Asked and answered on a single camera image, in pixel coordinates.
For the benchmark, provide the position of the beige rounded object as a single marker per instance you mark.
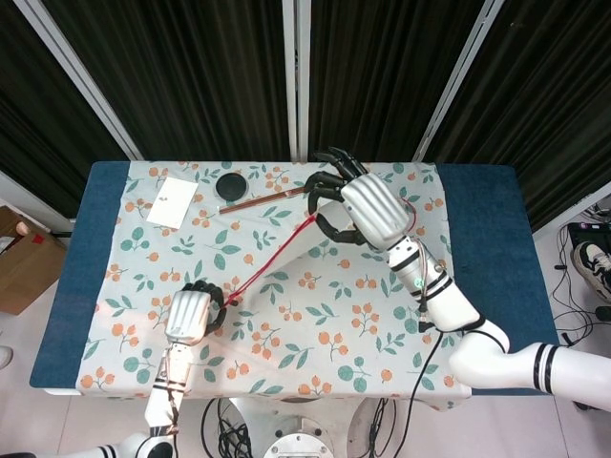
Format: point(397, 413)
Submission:
point(22, 228)

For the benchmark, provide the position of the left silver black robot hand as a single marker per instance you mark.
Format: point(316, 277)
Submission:
point(188, 310)

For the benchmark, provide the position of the black box pink sticker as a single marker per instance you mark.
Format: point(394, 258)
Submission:
point(584, 231)

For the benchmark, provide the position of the floral orange green tablecloth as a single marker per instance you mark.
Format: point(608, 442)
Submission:
point(358, 343)

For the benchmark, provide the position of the white slanted frame post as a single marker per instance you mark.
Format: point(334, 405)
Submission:
point(76, 76)
point(458, 76)

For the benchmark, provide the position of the white paper card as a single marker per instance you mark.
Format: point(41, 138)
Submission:
point(172, 202)

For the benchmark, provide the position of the brown cardboard box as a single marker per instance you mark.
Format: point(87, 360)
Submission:
point(28, 267)

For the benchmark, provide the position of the white upright frame post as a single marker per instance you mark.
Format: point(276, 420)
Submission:
point(296, 71)

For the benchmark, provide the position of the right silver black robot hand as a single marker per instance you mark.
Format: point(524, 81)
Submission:
point(377, 210)

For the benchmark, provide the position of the brown wooden chopstick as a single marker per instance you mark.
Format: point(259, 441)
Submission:
point(262, 200)
point(286, 194)

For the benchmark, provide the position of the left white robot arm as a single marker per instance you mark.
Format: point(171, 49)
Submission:
point(164, 401)

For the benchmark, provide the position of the black white sneaker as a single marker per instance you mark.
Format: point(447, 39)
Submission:
point(592, 260)

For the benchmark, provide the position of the blue table cover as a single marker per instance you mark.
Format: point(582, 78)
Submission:
point(487, 200)

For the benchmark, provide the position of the black pleated curtain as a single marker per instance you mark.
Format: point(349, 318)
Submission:
point(191, 71)

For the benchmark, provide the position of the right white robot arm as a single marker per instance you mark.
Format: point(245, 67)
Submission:
point(448, 305)

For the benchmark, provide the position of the black round lid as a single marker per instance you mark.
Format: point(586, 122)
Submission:
point(231, 186)

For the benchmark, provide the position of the silver white robot base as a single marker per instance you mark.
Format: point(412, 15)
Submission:
point(301, 443)

